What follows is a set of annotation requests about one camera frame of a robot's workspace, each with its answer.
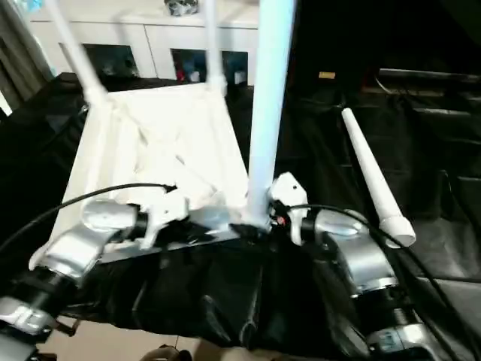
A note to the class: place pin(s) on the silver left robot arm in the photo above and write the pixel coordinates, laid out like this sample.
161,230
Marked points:
75,244

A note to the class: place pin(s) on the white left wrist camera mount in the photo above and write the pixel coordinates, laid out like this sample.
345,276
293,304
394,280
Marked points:
165,214

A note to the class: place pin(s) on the white plastic table leg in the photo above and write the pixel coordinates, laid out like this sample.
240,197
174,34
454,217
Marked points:
213,45
372,169
80,56
267,113

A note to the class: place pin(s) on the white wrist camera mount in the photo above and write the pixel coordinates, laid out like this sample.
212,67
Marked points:
165,214
291,192

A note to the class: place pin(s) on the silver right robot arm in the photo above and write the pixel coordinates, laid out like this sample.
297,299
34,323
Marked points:
360,255

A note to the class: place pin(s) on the white plastic table top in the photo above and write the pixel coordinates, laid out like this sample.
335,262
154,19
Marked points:
169,131

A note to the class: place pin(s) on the dark robot foot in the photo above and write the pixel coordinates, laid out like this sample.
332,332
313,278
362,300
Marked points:
167,353

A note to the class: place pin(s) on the blue plastic item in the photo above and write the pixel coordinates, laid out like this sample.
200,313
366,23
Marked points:
35,4

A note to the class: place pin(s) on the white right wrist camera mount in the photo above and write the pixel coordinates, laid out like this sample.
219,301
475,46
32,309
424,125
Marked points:
291,192

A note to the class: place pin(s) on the grey curtain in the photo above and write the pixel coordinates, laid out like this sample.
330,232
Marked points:
19,56

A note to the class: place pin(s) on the black television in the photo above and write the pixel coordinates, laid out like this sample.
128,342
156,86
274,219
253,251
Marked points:
432,73

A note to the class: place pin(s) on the black box with beige label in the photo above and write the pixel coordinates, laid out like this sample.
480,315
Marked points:
338,37

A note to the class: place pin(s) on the black mat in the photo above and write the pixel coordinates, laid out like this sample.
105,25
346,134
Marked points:
206,293

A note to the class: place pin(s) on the clear bag on cabinet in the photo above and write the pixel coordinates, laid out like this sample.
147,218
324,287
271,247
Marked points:
181,7

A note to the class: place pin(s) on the white cabinet with glass doors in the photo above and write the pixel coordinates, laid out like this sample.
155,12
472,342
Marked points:
150,37

